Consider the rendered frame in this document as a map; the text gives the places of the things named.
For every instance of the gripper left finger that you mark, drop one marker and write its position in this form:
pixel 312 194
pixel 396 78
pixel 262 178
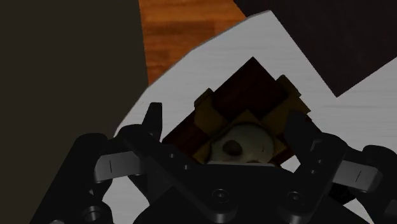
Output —
pixel 93 173

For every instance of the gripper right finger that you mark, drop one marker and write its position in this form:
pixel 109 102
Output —
pixel 350 173

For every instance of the white round object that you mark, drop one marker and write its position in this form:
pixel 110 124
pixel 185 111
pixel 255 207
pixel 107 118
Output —
pixel 251 139

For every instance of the dark red yellow box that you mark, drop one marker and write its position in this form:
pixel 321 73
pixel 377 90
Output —
pixel 248 90

